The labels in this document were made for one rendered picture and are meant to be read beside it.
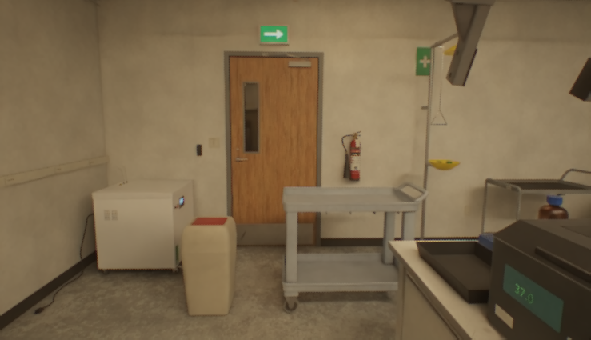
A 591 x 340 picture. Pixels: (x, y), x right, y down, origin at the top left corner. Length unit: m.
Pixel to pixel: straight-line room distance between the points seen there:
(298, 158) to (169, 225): 1.48
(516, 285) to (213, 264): 1.88
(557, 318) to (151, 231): 2.82
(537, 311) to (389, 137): 2.81
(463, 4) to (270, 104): 3.06
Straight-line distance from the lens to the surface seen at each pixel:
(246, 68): 3.42
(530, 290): 0.92
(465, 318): 1.07
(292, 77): 3.38
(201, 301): 2.55
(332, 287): 2.44
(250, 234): 3.62
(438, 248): 1.43
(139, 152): 3.71
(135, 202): 3.07
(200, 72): 3.49
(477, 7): 0.37
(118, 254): 3.30
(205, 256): 2.35
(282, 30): 3.42
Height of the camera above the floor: 1.45
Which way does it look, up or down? 7 degrees down
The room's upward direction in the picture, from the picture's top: straight up
